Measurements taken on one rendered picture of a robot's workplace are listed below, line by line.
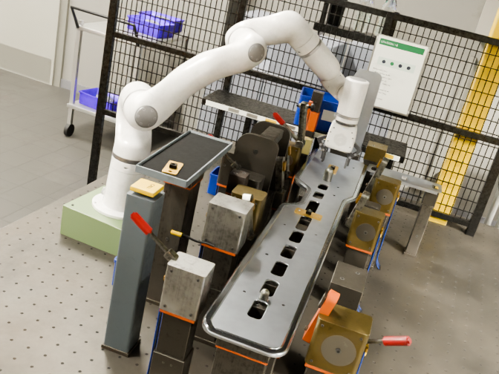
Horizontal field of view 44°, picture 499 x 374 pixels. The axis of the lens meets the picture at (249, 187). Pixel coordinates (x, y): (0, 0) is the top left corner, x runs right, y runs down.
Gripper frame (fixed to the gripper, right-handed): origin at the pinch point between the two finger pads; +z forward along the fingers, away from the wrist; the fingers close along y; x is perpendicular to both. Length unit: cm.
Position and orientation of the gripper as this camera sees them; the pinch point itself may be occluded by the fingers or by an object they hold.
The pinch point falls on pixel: (334, 161)
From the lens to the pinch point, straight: 232.9
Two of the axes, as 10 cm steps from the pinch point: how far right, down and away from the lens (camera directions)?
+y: 9.4, 2.9, -1.8
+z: -2.1, 9.0, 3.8
